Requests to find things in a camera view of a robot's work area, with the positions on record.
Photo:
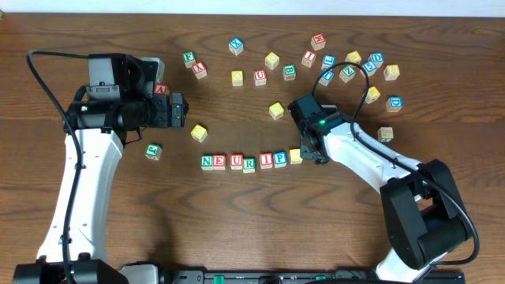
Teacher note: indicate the red X wooden block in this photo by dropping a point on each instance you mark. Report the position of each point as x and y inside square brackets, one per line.
[199, 70]

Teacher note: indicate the green Z wooden block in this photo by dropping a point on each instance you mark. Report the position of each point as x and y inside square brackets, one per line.
[347, 73]

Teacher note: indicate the green N wooden block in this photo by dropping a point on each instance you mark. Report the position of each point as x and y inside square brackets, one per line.
[206, 162]

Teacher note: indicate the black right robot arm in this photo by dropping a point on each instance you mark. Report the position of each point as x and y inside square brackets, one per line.
[423, 211]

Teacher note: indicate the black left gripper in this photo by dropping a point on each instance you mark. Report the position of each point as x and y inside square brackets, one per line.
[176, 110]

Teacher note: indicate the blue D block lower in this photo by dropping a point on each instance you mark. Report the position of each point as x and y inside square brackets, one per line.
[394, 104]

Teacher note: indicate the yellow K wooden block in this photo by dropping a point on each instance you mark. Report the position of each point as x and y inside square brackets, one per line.
[372, 95]

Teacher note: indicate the red A wooden block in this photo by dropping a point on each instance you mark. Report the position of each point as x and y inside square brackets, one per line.
[161, 89]

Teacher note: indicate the green B wooden block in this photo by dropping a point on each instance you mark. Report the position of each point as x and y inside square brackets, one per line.
[289, 72]

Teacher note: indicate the blue T wooden block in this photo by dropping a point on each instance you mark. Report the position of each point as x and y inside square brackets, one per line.
[326, 77]

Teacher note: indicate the yellow block left middle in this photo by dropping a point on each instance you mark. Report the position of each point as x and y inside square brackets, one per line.
[237, 78]

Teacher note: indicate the red i block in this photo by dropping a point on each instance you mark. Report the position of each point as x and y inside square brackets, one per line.
[266, 160]
[308, 58]

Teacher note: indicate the blue d block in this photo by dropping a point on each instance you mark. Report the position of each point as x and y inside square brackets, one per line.
[376, 58]
[394, 104]

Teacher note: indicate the blue X wooden block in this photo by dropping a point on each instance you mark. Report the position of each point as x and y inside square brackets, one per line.
[236, 46]

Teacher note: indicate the yellow block upper centre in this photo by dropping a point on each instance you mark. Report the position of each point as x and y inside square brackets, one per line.
[272, 60]

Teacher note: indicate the blue D block upper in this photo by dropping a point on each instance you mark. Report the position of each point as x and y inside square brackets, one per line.
[376, 58]

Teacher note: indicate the yellow 8 wooden block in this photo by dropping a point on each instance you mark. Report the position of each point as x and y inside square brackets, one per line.
[391, 72]

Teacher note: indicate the red u block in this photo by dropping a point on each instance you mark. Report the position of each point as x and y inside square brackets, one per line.
[236, 161]
[260, 77]

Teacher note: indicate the yellow G wooden block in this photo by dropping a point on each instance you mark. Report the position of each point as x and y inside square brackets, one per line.
[199, 133]

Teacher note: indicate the blue P wooden block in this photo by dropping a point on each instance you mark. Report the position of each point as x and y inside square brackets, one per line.
[280, 159]

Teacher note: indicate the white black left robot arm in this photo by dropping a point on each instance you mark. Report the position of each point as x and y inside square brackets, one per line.
[75, 247]

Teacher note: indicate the yellow block upper right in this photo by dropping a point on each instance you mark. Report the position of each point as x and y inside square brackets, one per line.
[353, 57]

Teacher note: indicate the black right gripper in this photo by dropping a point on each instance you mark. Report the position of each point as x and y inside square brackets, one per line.
[309, 147]

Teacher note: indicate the red block far top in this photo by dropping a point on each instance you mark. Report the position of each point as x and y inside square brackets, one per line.
[318, 41]

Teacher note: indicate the green J wooden block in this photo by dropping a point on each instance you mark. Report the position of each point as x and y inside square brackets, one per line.
[153, 151]

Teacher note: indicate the green R wooden block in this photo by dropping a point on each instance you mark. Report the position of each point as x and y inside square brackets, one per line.
[249, 165]

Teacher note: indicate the blue L wooden block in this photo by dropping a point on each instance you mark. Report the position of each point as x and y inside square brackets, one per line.
[328, 61]

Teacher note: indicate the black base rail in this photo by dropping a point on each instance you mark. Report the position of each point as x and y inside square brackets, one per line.
[276, 277]

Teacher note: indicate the blue 5 wooden block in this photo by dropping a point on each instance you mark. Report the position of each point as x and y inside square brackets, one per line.
[368, 68]

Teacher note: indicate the yellow S wooden block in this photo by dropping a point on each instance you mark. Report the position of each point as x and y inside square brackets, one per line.
[295, 156]

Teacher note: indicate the green F wooden block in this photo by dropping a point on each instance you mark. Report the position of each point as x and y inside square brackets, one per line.
[189, 59]

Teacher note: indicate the red E wooden block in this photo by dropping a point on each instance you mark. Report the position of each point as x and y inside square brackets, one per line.
[219, 162]

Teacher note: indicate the yellow Q wooden block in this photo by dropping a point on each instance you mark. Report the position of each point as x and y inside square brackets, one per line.
[276, 110]

